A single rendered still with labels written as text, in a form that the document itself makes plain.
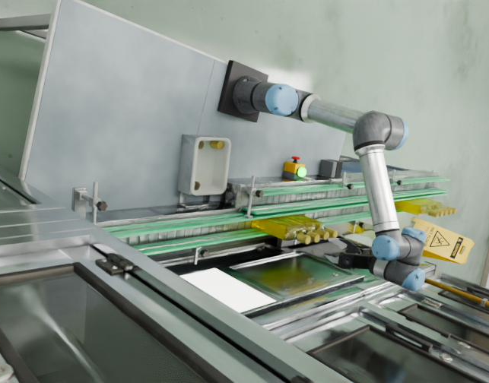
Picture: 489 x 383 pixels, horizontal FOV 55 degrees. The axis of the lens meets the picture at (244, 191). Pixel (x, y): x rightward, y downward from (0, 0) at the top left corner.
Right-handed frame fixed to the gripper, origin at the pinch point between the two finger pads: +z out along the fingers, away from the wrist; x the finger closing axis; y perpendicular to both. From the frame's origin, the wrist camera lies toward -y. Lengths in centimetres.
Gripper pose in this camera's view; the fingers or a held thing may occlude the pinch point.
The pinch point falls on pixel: (327, 247)
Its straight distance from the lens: 175.7
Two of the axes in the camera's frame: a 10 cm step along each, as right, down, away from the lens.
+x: 1.8, -9.7, -1.4
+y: 7.2, 0.4, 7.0
